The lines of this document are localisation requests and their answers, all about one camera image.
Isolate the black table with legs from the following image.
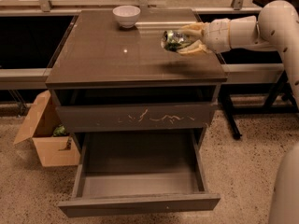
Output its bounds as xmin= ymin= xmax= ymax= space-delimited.
xmin=218 ymin=0 xmax=299 ymax=141

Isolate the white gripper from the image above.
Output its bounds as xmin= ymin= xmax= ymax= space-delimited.
xmin=178 ymin=19 xmax=231 ymax=55

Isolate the crushed green can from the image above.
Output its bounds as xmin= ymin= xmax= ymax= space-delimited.
xmin=161 ymin=30 xmax=195 ymax=52

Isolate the green item in box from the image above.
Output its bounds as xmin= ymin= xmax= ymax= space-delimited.
xmin=52 ymin=124 xmax=67 ymax=137

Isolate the scratched grey top drawer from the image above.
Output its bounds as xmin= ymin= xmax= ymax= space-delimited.
xmin=56 ymin=103 xmax=216 ymax=133

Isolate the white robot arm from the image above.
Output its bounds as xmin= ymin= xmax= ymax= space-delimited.
xmin=178 ymin=0 xmax=299 ymax=224

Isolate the grey drawer cabinet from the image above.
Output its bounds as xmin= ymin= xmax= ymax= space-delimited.
xmin=46 ymin=10 xmax=226 ymax=146

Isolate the open grey middle drawer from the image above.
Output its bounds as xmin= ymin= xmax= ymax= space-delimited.
xmin=59 ymin=129 xmax=220 ymax=217

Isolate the open cardboard box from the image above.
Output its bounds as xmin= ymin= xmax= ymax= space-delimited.
xmin=14 ymin=91 xmax=80 ymax=167

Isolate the white ceramic bowl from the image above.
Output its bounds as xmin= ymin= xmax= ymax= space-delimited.
xmin=113 ymin=6 xmax=141 ymax=28

